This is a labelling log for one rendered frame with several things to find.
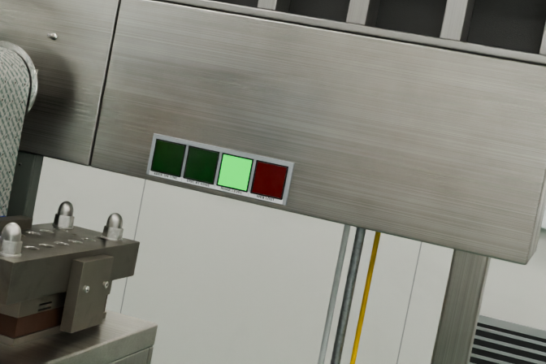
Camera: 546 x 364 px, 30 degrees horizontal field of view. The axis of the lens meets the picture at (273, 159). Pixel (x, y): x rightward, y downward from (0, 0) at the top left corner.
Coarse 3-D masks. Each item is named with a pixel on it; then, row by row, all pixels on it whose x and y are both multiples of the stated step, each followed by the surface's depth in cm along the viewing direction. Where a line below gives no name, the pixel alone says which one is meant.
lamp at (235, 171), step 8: (224, 160) 166; (232, 160) 166; (240, 160) 166; (248, 160) 165; (224, 168) 166; (232, 168) 166; (240, 168) 166; (248, 168) 165; (224, 176) 166; (232, 176) 166; (240, 176) 166; (248, 176) 165; (224, 184) 166; (232, 184) 166; (240, 184) 166
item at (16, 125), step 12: (0, 120) 163; (12, 120) 166; (0, 132) 164; (12, 132) 167; (0, 144) 164; (12, 144) 168; (0, 156) 165; (12, 156) 168; (0, 168) 166; (12, 168) 169; (0, 180) 166; (12, 180) 170; (0, 192) 167; (0, 204) 168; (0, 216) 169
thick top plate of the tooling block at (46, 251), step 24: (24, 240) 155; (48, 240) 159; (72, 240) 164; (96, 240) 168; (0, 264) 138; (24, 264) 140; (48, 264) 146; (120, 264) 170; (0, 288) 138; (24, 288) 141; (48, 288) 148
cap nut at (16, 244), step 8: (8, 224) 141; (16, 224) 142; (8, 232) 141; (16, 232) 141; (0, 240) 141; (8, 240) 141; (16, 240) 141; (0, 248) 141; (8, 248) 141; (16, 248) 141; (8, 256) 140; (16, 256) 141
